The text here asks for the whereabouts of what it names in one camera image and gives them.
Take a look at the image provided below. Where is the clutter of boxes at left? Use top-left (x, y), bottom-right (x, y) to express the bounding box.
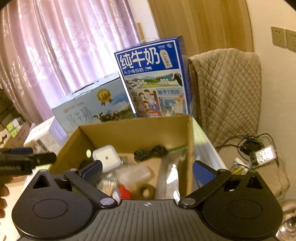
top-left (0, 88), bottom-right (30, 148)

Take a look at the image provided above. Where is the white power strip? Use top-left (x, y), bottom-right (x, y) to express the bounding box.
top-left (249, 145), bottom-right (276, 166)

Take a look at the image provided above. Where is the light blue milk carton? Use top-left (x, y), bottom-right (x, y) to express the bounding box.
top-left (52, 72), bottom-right (135, 135)

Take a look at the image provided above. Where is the pink curtain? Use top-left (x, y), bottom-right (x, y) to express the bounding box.
top-left (1, 1), bottom-right (139, 123)

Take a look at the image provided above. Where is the white square night light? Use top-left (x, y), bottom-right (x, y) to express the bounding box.
top-left (92, 145), bottom-right (121, 173)

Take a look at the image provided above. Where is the brown fuzzy ring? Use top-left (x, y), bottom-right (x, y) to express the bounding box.
top-left (136, 184), bottom-right (156, 200)

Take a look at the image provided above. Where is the black cable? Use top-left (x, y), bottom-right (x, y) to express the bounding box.
top-left (133, 145), bottom-right (168, 163)

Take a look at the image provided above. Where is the beige wall socket right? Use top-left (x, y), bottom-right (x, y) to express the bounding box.
top-left (285, 29), bottom-right (296, 52)

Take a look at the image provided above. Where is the beige wall socket left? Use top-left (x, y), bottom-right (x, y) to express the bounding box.
top-left (271, 26), bottom-right (287, 48)

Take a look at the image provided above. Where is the bag of cotton swabs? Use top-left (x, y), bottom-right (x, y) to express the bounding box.
top-left (96, 173), bottom-right (118, 196)

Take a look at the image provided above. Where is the brown cardboard box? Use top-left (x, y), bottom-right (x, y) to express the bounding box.
top-left (48, 114), bottom-right (197, 200)

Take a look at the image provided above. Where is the dark blue milk carton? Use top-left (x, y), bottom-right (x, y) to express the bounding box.
top-left (114, 36), bottom-right (194, 117)

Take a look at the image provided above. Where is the beige quilted chair cover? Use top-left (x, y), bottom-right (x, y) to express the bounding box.
top-left (189, 48), bottom-right (261, 146)

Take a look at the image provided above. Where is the clear plastic case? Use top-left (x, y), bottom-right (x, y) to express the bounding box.
top-left (116, 164), bottom-right (151, 187)

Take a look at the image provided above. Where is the red round toy figure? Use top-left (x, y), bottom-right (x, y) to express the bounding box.
top-left (112, 185), bottom-right (132, 203)

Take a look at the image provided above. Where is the person's hand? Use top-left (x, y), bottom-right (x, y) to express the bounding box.
top-left (0, 176), bottom-right (13, 218)

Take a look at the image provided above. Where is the beige wall socket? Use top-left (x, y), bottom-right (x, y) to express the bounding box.
top-left (285, 29), bottom-right (296, 52)
top-left (271, 26), bottom-right (287, 48)

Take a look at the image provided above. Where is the white and brown product box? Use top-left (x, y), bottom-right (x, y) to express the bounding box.
top-left (23, 116), bottom-right (68, 154)

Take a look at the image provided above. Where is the brown wooden wardrobe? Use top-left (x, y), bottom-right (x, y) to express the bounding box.
top-left (149, 0), bottom-right (254, 56)

